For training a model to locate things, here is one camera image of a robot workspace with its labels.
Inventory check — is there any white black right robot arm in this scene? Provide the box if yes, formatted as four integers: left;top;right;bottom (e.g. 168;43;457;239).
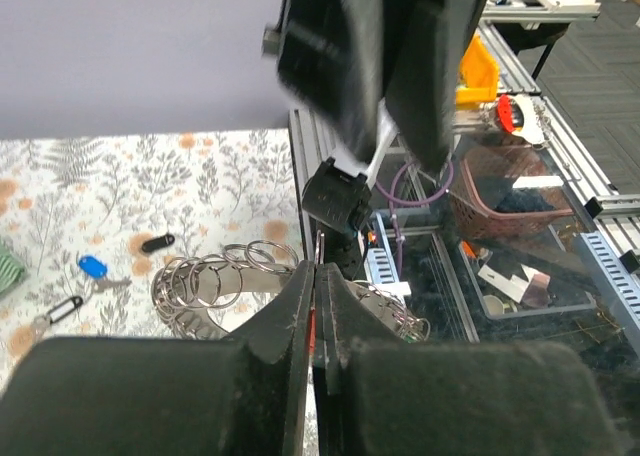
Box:
263;0;487;276

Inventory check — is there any green white striped cloth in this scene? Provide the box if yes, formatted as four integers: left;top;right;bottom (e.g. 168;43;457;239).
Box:
0;243;27;297

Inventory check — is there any floral tablecloth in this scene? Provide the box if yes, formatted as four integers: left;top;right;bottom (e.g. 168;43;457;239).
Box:
1;129;303;379

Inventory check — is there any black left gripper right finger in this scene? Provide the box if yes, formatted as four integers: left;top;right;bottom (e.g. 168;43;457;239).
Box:
313;264;620;455

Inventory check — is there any yellow storage bin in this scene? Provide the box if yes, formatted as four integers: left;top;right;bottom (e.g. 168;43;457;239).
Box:
456;33;500;107

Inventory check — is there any metal key organizer ring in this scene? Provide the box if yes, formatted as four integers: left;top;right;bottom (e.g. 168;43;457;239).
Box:
149;230;431;345

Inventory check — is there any brown woven basket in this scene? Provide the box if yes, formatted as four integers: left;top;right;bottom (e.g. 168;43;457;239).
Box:
450;146;573;239

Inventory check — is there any key with black tag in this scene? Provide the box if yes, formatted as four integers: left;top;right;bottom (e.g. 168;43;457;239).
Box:
30;295;84;342

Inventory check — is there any key with red tag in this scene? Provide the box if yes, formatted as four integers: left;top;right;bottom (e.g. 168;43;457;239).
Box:
308;309;316;359

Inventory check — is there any black key tag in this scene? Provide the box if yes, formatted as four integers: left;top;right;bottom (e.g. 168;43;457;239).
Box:
140;233;175;254

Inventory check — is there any key with blue tag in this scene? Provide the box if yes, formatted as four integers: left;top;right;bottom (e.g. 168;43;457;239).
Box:
77;255;132;294

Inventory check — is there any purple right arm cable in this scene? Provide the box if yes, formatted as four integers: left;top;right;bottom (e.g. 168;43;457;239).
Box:
374;155;456;282

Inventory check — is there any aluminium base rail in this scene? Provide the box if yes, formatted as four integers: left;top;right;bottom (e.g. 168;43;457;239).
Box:
301;23;639;349

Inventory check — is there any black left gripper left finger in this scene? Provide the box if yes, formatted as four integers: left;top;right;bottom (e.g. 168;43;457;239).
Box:
1;261;315;455

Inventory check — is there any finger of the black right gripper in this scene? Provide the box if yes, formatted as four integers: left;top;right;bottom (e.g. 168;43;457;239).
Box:
383;0;487;171
275;0;383;163

